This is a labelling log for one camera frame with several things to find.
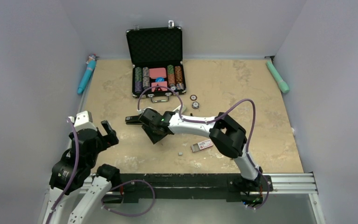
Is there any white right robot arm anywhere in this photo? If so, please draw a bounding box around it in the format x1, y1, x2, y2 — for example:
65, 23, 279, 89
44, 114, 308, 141
138, 107, 262, 190

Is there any blue marker pen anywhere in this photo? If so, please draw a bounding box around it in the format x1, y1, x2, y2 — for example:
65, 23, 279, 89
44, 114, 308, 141
77, 54, 98, 95

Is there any green marker pen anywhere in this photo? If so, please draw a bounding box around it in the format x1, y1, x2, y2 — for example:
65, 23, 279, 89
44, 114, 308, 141
266, 61, 290, 94

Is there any grey loose poker chip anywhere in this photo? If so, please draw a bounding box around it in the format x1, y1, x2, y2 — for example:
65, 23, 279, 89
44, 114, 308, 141
192, 101, 200, 109

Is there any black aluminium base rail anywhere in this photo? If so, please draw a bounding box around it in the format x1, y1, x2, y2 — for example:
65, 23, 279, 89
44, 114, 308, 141
105, 173, 317, 206

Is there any upper loose poker chip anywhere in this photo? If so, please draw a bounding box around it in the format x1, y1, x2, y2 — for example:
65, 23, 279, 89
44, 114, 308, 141
190, 95, 197, 101

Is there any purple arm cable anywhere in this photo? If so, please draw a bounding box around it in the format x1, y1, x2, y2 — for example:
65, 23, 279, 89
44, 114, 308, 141
137, 86, 270, 211
45, 117, 81, 224

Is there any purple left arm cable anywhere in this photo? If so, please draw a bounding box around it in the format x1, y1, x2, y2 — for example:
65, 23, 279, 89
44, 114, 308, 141
45, 117, 81, 224

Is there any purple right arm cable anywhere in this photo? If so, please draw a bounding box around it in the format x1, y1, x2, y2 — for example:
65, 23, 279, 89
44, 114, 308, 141
137, 86, 270, 211

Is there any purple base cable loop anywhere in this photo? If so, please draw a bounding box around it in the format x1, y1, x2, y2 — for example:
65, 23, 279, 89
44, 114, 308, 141
101, 180, 156, 217

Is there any black poker chip case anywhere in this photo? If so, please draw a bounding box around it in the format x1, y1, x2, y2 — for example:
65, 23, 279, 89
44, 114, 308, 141
126, 21, 187, 99

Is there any black stapler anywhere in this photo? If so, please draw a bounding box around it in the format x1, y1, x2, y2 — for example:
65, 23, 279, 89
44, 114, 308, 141
125, 115, 143, 125

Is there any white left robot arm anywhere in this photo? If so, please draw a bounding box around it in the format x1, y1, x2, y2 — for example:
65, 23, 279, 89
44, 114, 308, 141
43, 117, 121, 224

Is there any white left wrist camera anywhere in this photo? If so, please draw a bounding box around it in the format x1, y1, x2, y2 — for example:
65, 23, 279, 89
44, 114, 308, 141
67, 111, 97, 132

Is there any red white staple box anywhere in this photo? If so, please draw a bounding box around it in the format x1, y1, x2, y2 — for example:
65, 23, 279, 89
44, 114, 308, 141
191, 139, 213, 153

